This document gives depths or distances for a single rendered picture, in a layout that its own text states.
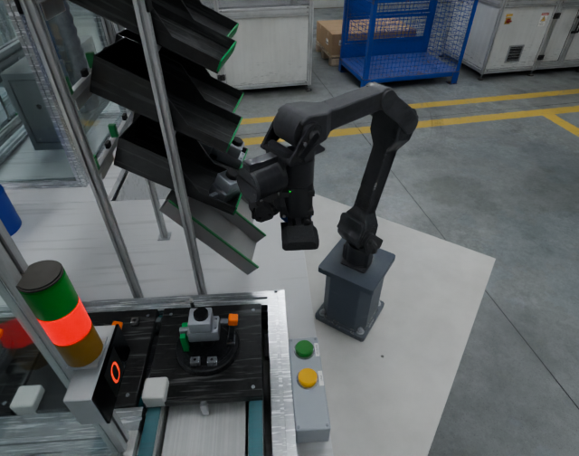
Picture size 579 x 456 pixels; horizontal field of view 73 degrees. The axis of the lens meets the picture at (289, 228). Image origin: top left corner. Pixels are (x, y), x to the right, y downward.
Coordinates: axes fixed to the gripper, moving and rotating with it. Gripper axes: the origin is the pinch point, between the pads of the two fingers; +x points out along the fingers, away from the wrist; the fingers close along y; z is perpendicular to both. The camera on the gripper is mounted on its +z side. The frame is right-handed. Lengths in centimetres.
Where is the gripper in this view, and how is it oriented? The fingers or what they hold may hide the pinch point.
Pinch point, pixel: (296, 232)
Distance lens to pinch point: 75.4
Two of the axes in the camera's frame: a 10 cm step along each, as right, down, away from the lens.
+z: -10.0, 0.4, -0.5
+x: 0.0, 7.7, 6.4
